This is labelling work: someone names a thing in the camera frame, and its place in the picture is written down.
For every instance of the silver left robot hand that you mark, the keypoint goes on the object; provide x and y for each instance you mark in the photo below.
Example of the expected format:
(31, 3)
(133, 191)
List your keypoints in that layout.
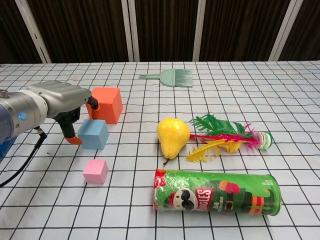
(65, 97)

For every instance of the small pink foam cube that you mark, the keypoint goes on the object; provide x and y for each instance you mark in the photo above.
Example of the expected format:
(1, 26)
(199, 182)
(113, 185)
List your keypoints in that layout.
(93, 172)

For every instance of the white slanted frame post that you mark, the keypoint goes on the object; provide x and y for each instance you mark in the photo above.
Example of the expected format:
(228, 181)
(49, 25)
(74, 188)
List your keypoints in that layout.
(35, 37)
(285, 32)

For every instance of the checkered light blue tablecloth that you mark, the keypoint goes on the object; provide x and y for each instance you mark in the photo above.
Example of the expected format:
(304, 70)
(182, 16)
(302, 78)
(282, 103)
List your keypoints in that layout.
(250, 100)

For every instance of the white narrow frame post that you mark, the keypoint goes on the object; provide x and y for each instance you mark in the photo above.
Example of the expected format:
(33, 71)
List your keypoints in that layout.
(198, 37)

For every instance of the blue cookie box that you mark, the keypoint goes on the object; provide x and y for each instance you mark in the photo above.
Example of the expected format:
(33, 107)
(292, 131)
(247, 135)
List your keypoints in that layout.
(3, 151)

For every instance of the colourful feather shuttlecock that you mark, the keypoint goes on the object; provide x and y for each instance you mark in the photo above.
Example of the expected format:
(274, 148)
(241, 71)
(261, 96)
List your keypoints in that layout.
(265, 141)

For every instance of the medium blue foam cube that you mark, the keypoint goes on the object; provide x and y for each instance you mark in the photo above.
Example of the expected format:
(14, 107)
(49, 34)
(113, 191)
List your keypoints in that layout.
(95, 135)

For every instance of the large orange foam cube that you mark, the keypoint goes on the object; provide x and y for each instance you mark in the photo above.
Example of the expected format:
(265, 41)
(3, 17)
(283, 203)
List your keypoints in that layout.
(110, 107)

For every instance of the yellow pear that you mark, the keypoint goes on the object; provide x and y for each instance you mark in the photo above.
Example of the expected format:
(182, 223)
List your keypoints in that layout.
(172, 137)

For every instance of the mint green hand brush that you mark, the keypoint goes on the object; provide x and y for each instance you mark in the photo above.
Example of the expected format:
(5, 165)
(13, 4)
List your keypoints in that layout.
(170, 77)

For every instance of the white double frame post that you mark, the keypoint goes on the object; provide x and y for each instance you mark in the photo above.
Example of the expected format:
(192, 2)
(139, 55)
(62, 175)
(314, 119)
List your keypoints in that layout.
(132, 37)

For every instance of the green Pringles can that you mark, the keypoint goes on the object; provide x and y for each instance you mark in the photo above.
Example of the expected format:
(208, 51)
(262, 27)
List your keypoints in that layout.
(212, 195)

